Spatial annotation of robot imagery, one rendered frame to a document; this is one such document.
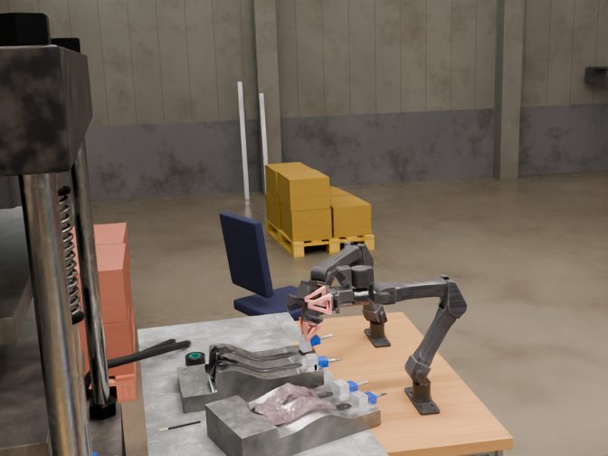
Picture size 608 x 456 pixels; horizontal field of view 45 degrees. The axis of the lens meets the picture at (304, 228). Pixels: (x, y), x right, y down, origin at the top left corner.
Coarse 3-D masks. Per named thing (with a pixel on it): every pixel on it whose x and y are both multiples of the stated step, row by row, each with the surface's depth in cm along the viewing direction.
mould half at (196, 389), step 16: (240, 352) 274; (256, 352) 280; (272, 352) 279; (176, 368) 274; (192, 368) 273; (224, 368) 254; (240, 368) 256; (304, 368) 262; (320, 368) 262; (192, 384) 260; (208, 384) 260; (224, 384) 253; (240, 384) 254; (256, 384) 256; (272, 384) 257; (304, 384) 260; (320, 384) 262; (192, 400) 251; (208, 400) 253
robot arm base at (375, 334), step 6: (372, 324) 309; (378, 324) 308; (384, 324) 310; (366, 330) 319; (372, 330) 309; (378, 330) 308; (384, 330) 310; (372, 336) 310; (378, 336) 309; (384, 336) 310; (372, 342) 307; (378, 342) 306; (384, 342) 305
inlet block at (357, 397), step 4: (356, 392) 245; (360, 392) 244; (368, 392) 247; (352, 396) 243; (356, 396) 241; (360, 396) 241; (364, 396) 241; (368, 396) 244; (372, 396) 244; (376, 396) 244; (352, 400) 244; (356, 400) 241; (360, 400) 240; (364, 400) 241; (368, 400) 243; (372, 400) 244; (376, 400) 245; (360, 404) 241
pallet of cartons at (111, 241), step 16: (96, 224) 546; (112, 224) 544; (96, 240) 498; (112, 240) 496; (112, 256) 454; (128, 256) 547; (112, 272) 425; (128, 272) 530; (80, 288) 423; (112, 288) 427; (128, 288) 482; (80, 304) 425; (112, 304) 429; (128, 304) 466; (112, 320) 432; (128, 320) 437; (80, 336) 428; (112, 336) 433; (128, 336) 435; (112, 352) 435; (128, 352) 437; (112, 368) 437; (128, 368) 440; (112, 384) 436; (128, 384) 438; (128, 400) 440
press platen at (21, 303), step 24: (0, 216) 219; (0, 240) 189; (24, 240) 188; (0, 264) 166; (24, 264) 165; (0, 288) 148; (24, 288) 148; (0, 312) 133; (24, 312) 144; (0, 336) 131
